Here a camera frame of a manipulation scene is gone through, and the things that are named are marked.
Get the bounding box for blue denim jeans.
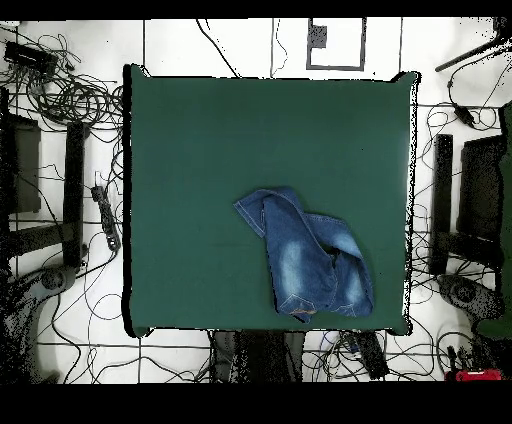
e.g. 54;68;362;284
232;185;376;324

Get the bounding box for black wheeled base leg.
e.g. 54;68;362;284
0;263;79;383
435;273;505;321

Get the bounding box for black upright bar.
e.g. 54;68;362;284
61;120;91;268
429;133;455;276

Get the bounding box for black panel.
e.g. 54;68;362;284
456;134;505;241

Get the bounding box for black power adapter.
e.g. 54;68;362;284
452;102;477;128

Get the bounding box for black tripod leg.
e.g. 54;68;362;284
434;17;512;74

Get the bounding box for dark green table cloth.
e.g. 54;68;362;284
122;63;421;338

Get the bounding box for black power strip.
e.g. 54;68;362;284
90;184;122;252

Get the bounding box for black case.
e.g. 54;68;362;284
0;113;42;215

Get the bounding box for black electronics box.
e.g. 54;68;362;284
3;40;59;75

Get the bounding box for black box with cables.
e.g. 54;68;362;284
353;330;390;380

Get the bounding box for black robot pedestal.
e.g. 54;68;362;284
209;329;307;383

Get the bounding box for gray square frame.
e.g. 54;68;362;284
305;17;367;72

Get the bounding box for tangled black cables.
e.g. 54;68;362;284
0;23;125;133

